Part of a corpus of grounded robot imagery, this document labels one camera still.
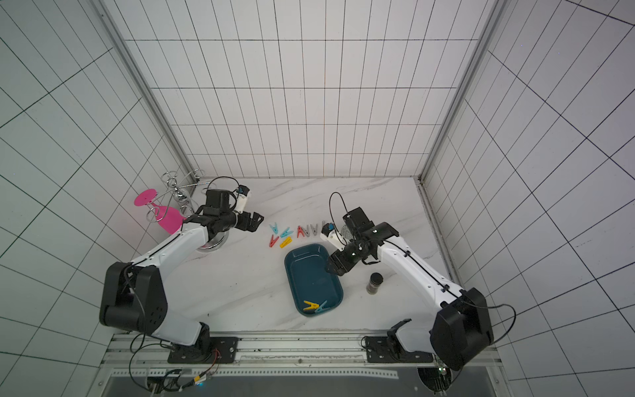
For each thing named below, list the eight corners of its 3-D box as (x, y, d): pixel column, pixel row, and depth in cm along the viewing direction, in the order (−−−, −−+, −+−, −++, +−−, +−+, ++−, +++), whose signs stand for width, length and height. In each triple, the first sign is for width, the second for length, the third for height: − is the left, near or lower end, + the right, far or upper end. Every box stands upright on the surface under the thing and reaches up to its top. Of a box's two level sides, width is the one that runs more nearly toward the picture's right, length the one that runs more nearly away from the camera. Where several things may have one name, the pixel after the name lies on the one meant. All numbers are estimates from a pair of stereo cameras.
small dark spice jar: (367, 294, 85) (371, 284, 78) (365, 282, 88) (369, 272, 81) (378, 294, 85) (384, 284, 78) (377, 282, 88) (382, 272, 81)
